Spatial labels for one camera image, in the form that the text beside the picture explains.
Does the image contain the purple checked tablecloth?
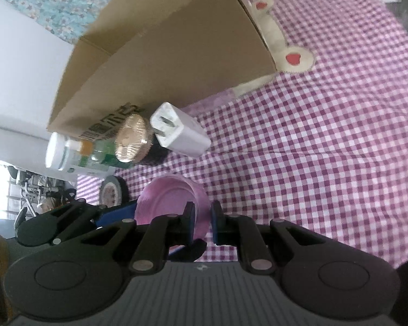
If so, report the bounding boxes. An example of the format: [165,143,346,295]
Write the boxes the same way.
[76,0,408,269]

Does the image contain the pink plastic bowl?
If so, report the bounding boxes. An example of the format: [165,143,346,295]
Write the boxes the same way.
[134,174,209,245]

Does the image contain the black tape roll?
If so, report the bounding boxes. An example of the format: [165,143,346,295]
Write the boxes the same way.
[100,175,130,208]

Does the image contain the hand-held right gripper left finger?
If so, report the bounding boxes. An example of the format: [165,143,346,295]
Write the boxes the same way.
[80,202,196,274]

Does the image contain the folded wheelchair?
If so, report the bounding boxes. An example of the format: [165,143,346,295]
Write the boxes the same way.
[7,166,77,226]

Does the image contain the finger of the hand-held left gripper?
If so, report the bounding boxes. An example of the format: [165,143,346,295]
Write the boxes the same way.
[15,199,138,247]
[166,239,208,264]

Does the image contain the green dropper bottle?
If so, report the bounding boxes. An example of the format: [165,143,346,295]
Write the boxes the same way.
[71,139,123,170]

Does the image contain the white charger plug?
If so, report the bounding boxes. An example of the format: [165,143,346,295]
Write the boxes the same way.
[150,102,211,158]

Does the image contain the brown cardboard box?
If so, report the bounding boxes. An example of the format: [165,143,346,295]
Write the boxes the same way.
[47,0,279,141]

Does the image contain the white plastic bottle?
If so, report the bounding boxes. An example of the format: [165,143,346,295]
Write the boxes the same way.
[45,132,116,177]

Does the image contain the gold lid cosmetic jar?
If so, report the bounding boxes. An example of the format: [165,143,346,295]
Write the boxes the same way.
[114,114,171,165]

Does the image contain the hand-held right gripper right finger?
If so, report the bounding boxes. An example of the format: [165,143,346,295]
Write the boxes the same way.
[211,201,323,274]

